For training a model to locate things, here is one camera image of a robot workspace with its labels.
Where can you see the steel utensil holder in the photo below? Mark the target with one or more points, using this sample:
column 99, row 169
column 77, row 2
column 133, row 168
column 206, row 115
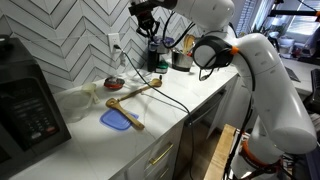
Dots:
column 181, row 61

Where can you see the wooden utensils in holder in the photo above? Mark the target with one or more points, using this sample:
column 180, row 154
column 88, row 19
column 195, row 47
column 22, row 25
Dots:
column 188, row 43

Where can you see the white wall outlet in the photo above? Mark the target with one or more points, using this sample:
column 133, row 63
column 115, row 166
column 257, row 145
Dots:
column 113, row 39

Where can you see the transparent plastic bowl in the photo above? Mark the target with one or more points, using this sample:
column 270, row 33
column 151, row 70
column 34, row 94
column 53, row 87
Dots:
column 74, row 105

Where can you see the wooden spatula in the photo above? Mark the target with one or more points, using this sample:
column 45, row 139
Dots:
column 125, row 115

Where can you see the long wooden spoon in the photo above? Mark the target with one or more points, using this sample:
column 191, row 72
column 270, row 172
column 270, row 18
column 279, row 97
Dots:
column 133, row 93

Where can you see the black microwave oven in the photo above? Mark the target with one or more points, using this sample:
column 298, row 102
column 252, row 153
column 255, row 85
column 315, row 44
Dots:
column 26, row 110

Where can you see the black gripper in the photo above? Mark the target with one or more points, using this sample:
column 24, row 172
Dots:
column 145, row 10

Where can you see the clear glass dish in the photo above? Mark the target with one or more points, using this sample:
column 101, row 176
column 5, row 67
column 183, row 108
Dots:
column 138, row 77

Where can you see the wooden cart board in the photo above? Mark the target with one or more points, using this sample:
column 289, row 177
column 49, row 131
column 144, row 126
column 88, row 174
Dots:
column 220, row 156

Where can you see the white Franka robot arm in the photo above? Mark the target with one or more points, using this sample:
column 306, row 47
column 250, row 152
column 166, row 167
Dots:
column 273, row 100

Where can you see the grey laptop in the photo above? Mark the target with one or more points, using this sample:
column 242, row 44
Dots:
column 292, row 74

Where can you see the white plastic scoop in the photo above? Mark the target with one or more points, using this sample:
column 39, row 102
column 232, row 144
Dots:
column 90, row 90

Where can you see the small red bowl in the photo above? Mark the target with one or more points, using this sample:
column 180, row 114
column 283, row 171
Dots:
column 114, row 83

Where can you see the blue plastic lid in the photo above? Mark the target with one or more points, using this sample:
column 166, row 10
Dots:
column 115, row 121

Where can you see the black coffee machine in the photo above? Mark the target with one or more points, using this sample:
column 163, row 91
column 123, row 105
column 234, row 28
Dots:
column 153, row 58

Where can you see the aluminium cart frame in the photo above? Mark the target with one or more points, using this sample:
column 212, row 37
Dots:
column 235, row 140

